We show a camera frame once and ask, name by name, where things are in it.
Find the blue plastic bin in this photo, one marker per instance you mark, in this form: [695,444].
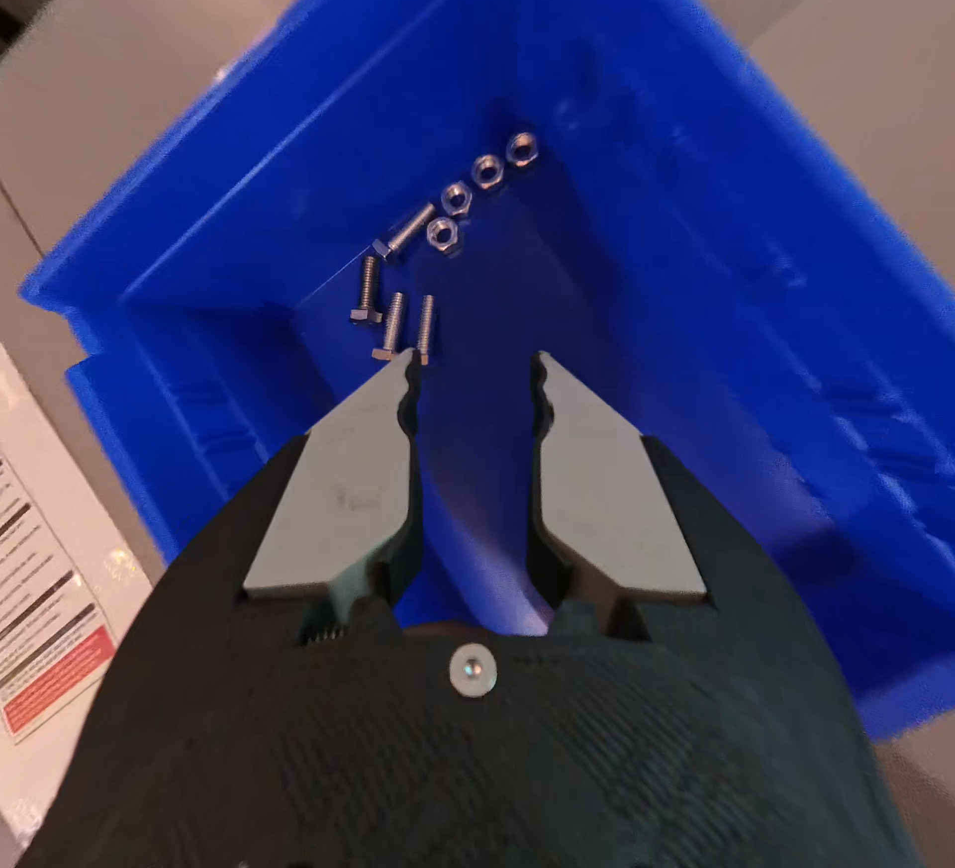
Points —
[671,286]

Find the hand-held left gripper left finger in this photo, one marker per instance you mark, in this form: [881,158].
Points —
[336,495]

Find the steel hex bolt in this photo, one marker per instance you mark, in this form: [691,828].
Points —
[407,230]
[426,327]
[393,323]
[369,286]

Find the steel hex nut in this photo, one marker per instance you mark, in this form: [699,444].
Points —
[432,237]
[446,199]
[477,174]
[512,150]

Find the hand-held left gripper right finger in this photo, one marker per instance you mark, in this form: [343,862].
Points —
[604,502]

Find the white flat base plate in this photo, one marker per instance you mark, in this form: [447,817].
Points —
[45,584]

